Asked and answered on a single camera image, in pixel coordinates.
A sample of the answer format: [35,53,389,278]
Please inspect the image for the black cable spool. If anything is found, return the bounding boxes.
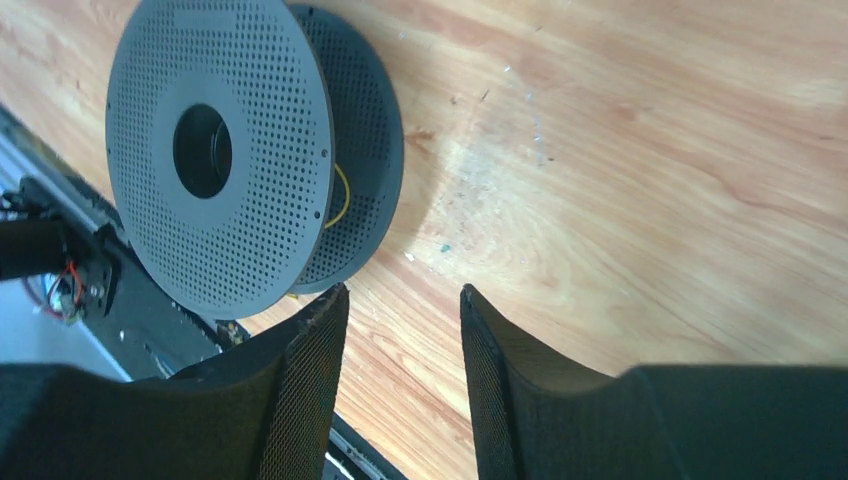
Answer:
[105,1,404,319]

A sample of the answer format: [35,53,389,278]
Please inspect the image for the yellow cable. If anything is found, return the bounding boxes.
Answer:
[286,163,352,301]

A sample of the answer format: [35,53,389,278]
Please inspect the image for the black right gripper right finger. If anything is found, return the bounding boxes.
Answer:
[460,285,847,479]

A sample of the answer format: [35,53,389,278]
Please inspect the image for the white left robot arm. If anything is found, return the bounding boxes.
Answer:
[1,184,117,324]

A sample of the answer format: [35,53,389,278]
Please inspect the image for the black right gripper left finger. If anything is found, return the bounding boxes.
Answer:
[1,284,349,479]

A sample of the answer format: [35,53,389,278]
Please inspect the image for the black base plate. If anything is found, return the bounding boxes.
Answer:
[1,113,400,479]

